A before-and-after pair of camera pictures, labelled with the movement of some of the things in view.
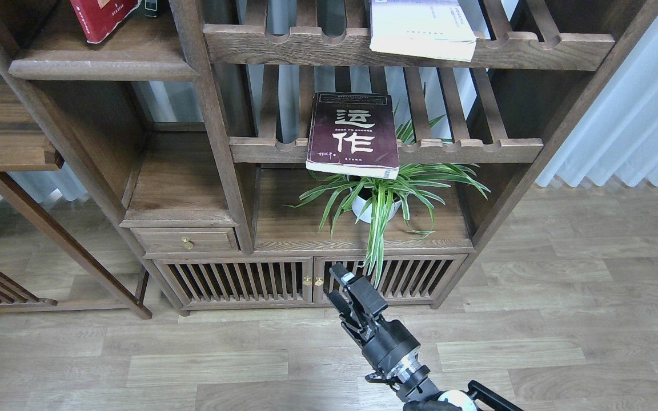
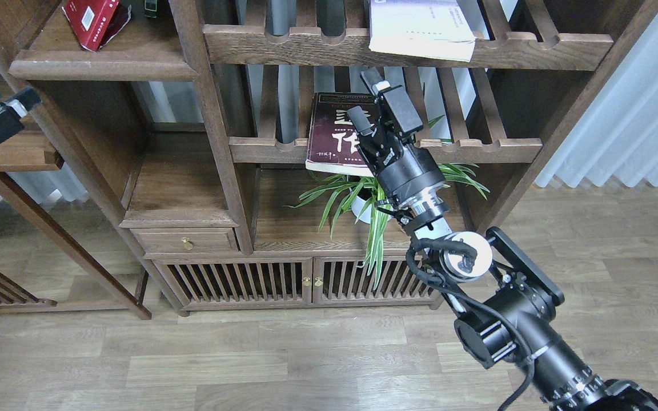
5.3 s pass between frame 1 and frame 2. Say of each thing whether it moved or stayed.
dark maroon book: stayed
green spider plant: stayed
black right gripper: moved
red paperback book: moved
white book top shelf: stayed
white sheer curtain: stayed
